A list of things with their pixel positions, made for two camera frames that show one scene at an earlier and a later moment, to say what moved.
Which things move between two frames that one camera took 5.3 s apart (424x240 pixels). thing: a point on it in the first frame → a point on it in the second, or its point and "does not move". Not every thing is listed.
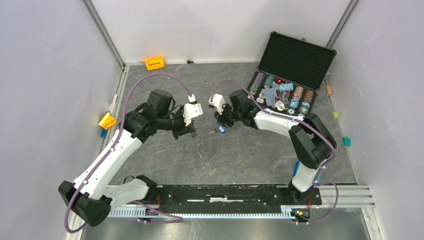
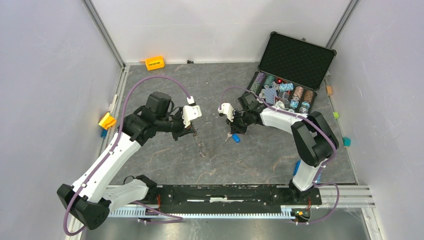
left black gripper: x=184 y=129 does not move
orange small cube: x=329 y=90 does not move
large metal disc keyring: x=200 y=145 does not move
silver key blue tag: x=221 y=128 → x=235 y=137
